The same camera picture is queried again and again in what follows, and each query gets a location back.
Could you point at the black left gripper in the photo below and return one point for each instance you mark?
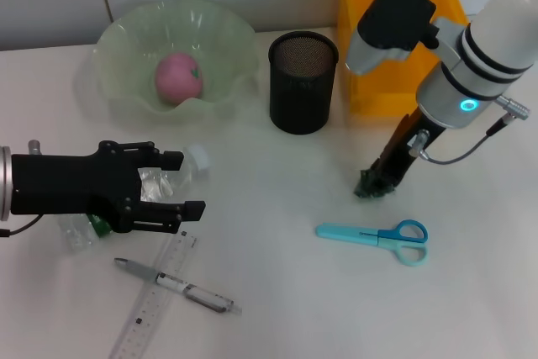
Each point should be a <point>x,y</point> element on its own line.
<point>63,182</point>

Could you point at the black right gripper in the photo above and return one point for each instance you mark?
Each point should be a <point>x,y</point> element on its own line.
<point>403,149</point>

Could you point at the green plastic wrapper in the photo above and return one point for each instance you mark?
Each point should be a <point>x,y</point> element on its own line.
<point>367,193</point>

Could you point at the clear water bottle green label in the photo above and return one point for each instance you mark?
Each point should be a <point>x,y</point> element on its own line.
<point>155,184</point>

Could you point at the pink peach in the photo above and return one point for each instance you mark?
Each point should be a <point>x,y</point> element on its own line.
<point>176,77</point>

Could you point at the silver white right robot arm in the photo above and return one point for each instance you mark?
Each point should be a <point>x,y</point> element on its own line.
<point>483,48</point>

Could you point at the blue scissors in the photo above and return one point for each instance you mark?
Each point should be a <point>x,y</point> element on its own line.
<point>344,233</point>

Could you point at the grey white pen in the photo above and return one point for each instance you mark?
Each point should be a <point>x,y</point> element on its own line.
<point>168,281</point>

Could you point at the black mesh pen holder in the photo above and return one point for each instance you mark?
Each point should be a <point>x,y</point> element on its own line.
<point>300,98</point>

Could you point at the clear plastic ruler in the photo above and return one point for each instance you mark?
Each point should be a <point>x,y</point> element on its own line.
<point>147,313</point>

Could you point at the green glass fruit plate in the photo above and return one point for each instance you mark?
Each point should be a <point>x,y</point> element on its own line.
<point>130,35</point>

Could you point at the yellow plastic bin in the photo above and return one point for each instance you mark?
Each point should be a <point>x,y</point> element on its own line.
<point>374,102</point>

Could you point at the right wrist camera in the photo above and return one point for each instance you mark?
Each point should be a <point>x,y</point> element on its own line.
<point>395,10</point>

